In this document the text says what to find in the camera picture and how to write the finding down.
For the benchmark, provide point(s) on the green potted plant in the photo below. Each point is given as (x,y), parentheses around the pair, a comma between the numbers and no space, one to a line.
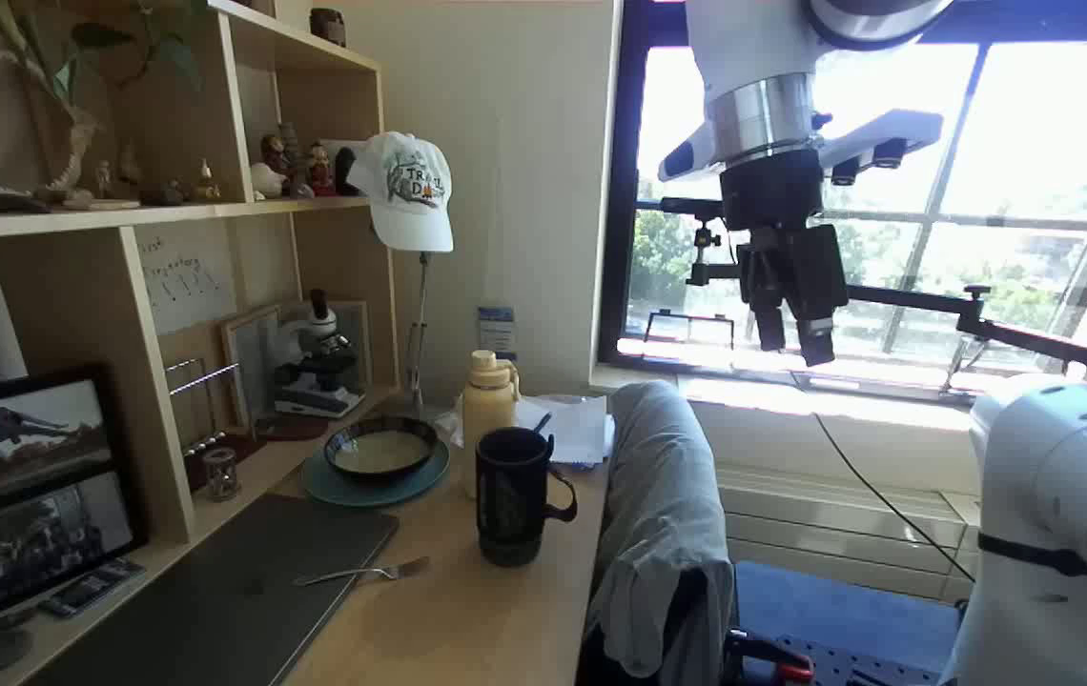
(57,48)

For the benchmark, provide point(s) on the small figurines on shelf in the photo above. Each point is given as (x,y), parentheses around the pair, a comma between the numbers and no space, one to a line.
(303,170)

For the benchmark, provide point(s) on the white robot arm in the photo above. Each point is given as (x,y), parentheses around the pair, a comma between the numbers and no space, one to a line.
(1029,608)

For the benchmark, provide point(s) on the white baseball cap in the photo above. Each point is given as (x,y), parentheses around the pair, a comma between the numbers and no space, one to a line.
(411,188)

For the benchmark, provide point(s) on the black microscope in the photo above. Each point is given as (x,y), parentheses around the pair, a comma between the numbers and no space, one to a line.
(315,369)

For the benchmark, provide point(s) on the white radiator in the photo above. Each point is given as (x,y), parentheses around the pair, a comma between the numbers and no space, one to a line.
(910,544)

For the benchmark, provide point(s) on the papers on desk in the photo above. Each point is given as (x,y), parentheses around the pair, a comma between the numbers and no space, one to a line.
(580,429)

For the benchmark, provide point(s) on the silver fork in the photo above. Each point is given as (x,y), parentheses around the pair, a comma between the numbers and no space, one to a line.
(386,574)

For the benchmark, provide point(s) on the cream water bottle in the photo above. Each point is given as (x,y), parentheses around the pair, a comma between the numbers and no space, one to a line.
(485,403)

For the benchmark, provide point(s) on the grey cloth on chair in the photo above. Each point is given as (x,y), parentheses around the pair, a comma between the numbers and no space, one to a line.
(662,596)

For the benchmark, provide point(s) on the black bowl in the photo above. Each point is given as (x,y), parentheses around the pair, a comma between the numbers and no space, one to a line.
(382,448)

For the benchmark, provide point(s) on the small glass jar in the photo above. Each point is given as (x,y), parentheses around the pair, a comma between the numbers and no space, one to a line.
(224,483)

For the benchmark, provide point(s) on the framed photo display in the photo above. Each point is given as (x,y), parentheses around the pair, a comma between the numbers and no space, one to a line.
(68,483)

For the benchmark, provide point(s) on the teal plate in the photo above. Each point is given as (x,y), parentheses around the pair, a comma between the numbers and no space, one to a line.
(321,483)

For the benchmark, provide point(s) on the dark grey desk mat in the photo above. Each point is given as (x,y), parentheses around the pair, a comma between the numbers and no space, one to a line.
(230,611)

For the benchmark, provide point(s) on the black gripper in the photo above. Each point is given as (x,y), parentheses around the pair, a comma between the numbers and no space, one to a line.
(789,262)

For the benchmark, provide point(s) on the black mug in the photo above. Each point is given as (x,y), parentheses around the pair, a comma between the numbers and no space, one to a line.
(518,494)

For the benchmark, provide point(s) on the wooden shelf unit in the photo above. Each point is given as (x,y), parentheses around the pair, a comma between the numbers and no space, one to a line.
(134,283)

